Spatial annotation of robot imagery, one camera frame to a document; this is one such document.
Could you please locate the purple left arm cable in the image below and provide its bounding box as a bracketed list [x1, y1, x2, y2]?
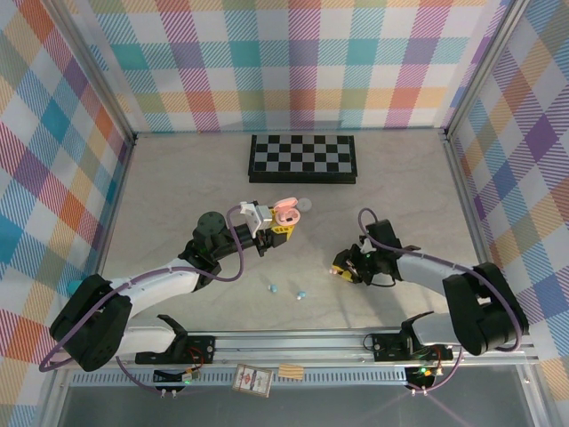
[40, 205, 246, 395]

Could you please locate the black folding chessboard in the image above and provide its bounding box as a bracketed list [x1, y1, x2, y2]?
[247, 134, 359, 185]

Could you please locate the small electronics board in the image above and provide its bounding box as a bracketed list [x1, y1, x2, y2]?
[405, 363, 442, 391]
[153, 367, 199, 386]

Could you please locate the pink earbud charging case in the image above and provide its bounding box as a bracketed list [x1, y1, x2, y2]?
[271, 197, 304, 229]

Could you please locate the playing card box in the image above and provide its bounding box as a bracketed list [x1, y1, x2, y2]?
[231, 363, 273, 397]

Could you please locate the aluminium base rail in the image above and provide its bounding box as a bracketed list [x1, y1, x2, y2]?
[48, 331, 540, 368]

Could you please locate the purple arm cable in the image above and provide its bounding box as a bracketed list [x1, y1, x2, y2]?
[357, 206, 524, 395]
[40, 205, 246, 395]

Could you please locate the aluminium frame post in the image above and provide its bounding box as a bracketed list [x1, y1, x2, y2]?
[442, 0, 537, 143]
[39, 0, 138, 148]

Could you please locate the striped wooden block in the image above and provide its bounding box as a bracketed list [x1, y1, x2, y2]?
[277, 363, 305, 381]

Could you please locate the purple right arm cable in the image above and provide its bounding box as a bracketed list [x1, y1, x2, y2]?
[357, 206, 524, 395]

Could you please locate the perforated metal strip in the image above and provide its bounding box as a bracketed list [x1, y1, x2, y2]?
[66, 370, 411, 389]

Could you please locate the aluminium side rail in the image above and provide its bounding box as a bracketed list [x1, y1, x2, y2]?
[443, 133, 541, 357]
[66, 136, 137, 312]

